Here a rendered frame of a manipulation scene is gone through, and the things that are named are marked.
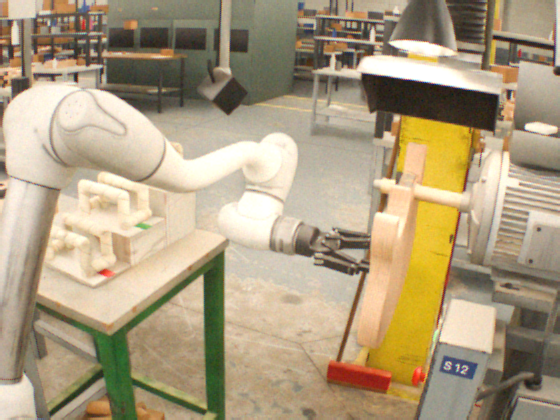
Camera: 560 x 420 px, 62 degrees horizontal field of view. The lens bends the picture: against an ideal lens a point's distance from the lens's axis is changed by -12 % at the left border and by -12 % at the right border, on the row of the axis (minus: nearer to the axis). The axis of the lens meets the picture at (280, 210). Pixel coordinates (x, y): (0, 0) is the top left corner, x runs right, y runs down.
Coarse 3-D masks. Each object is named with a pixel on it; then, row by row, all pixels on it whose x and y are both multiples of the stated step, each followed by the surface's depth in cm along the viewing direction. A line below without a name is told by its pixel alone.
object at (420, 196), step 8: (384, 184) 112; (384, 192) 113; (416, 192) 109; (424, 192) 109; (432, 192) 108; (440, 192) 108; (448, 192) 107; (424, 200) 110; (432, 200) 108; (440, 200) 108; (448, 200) 107; (456, 200) 106
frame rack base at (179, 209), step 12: (132, 192) 151; (156, 192) 146; (168, 192) 146; (192, 192) 157; (132, 204) 153; (156, 204) 148; (168, 204) 147; (180, 204) 153; (192, 204) 159; (168, 216) 149; (180, 216) 154; (192, 216) 160; (168, 228) 150; (180, 228) 155; (192, 228) 161; (168, 240) 151
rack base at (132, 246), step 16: (96, 208) 152; (112, 208) 153; (112, 224) 142; (160, 224) 146; (96, 240) 142; (112, 240) 138; (128, 240) 135; (144, 240) 141; (160, 240) 148; (128, 256) 137; (144, 256) 142
